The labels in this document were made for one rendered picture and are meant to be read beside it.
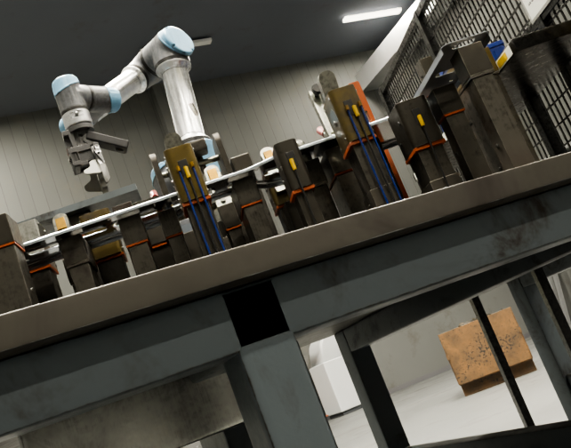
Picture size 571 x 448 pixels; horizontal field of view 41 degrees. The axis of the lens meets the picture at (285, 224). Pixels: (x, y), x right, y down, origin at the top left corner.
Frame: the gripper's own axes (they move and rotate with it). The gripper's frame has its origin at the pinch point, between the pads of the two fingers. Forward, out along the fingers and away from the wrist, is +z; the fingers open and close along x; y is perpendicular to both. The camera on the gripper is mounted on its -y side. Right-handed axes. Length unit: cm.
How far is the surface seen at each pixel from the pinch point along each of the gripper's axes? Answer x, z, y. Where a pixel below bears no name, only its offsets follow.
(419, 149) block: 66, 31, -53
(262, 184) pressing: 30.8, 18.7, -31.1
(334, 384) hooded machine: -959, 71, -344
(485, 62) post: 85, 24, -62
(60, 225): 18.7, 11.0, 15.7
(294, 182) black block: 59, 29, -28
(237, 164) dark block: 20.6, 8.9, -29.9
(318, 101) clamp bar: 27, 0, -55
